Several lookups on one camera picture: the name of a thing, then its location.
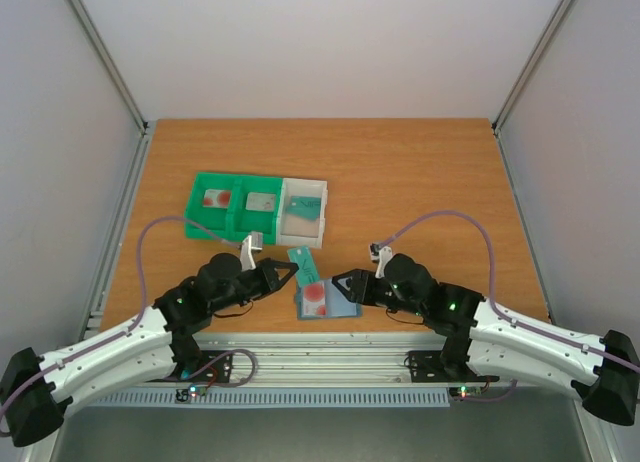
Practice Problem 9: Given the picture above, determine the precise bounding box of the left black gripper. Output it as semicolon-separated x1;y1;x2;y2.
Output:
211;257;299;314

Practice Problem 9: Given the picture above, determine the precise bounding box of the teal leather card holder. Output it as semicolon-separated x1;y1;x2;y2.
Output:
294;279;362;320

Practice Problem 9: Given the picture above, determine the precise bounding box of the teal card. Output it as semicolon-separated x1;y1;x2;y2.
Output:
287;246;321;289
285;195;322;221

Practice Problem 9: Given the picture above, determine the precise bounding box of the red white card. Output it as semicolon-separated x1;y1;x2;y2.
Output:
202;188;232;209
299;281;327;319

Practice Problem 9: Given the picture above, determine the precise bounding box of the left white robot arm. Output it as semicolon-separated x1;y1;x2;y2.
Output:
1;253;298;447

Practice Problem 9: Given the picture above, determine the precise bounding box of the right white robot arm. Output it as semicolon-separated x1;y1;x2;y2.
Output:
331;254;639;426

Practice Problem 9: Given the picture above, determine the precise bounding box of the teal card in bin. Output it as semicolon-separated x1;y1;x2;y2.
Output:
285;195;322;221

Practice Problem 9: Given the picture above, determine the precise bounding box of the grey white card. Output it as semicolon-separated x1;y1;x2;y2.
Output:
245;192;277;213

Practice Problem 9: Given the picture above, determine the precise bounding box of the left green bin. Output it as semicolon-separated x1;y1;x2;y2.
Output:
184;172;237;240

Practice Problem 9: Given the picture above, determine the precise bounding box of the green bin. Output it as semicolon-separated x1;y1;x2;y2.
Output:
231;174;283;245
184;172;237;240

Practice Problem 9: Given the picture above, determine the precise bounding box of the middle green bin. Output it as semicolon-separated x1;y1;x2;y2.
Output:
231;174;283;245

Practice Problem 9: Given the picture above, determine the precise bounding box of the white translucent bin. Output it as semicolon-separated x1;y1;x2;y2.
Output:
276;178;328;248

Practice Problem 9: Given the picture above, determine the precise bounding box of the left small circuit board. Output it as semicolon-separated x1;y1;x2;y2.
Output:
175;386;207;403

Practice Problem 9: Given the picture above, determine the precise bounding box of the small circuit board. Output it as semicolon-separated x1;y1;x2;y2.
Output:
449;386;484;400
175;386;207;403

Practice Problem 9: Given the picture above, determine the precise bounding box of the right small circuit board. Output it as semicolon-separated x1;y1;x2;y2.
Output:
449;386;484;400

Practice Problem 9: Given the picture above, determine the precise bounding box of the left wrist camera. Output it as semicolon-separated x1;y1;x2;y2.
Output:
239;231;263;271

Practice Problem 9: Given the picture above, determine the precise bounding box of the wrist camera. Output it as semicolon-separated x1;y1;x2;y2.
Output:
239;231;263;271
369;243;394;279

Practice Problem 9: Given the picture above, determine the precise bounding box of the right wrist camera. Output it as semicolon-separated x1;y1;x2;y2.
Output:
369;243;394;279

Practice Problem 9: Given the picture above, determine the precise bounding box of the aluminium front rail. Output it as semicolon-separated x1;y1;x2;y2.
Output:
45;331;596;387

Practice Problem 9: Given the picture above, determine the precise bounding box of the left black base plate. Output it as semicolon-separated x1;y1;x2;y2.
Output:
171;350;234;383

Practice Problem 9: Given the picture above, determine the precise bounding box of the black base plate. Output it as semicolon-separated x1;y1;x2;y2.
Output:
404;350;500;383
171;350;234;383

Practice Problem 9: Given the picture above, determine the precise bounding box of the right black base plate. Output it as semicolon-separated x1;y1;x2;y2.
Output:
404;350;500;383

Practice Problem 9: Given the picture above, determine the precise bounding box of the grey slotted cable duct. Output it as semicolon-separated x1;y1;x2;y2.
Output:
92;387;450;410

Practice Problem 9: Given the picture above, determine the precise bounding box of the right aluminium frame post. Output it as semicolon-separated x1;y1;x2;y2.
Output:
491;0;577;138

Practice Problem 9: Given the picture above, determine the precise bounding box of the aluminium frame post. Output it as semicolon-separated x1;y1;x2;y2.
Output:
491;0;577;138
65;0;149;135

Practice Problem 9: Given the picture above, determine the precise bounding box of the left aluminium frame post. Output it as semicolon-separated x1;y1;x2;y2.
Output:
65;0;149;135

